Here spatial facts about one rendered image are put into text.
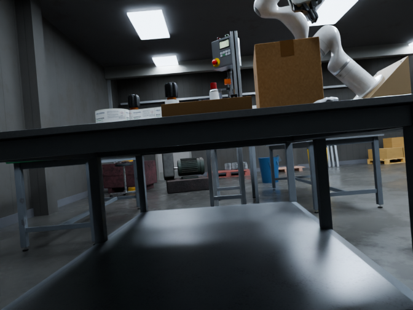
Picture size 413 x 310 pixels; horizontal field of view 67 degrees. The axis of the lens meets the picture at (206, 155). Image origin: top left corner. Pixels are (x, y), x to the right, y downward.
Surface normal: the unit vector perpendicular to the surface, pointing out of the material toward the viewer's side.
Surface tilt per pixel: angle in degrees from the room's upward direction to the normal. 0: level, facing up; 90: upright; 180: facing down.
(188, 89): 90
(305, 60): 90
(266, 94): 90
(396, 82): 90
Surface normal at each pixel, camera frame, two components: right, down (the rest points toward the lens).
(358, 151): 0.00, 0.00
